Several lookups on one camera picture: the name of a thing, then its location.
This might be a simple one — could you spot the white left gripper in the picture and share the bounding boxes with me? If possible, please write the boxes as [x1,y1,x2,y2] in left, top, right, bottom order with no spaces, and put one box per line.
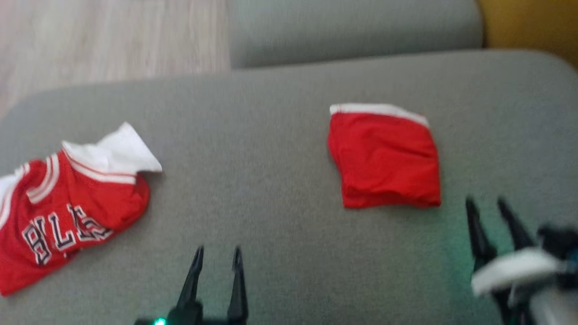
[135,246,250,325]

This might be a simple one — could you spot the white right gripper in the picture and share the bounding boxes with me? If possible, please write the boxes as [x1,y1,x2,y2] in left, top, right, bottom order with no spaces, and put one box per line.
[465,197,565,325]

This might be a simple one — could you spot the red shorts white waistband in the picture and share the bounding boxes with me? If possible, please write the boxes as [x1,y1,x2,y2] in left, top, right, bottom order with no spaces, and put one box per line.
[327,103,442,209]

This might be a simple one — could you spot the red basketball jersey white sleeves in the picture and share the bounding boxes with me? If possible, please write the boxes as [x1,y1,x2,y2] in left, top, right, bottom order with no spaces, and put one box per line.
[0,121,163,297]

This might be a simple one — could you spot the large grey sofa seat cushion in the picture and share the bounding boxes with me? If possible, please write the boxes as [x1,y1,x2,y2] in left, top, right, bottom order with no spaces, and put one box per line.
[0,49,578,325]

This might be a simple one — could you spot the mustard yellow panel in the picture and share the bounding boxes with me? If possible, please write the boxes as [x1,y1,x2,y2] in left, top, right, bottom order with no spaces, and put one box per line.
[476,0,578,69]

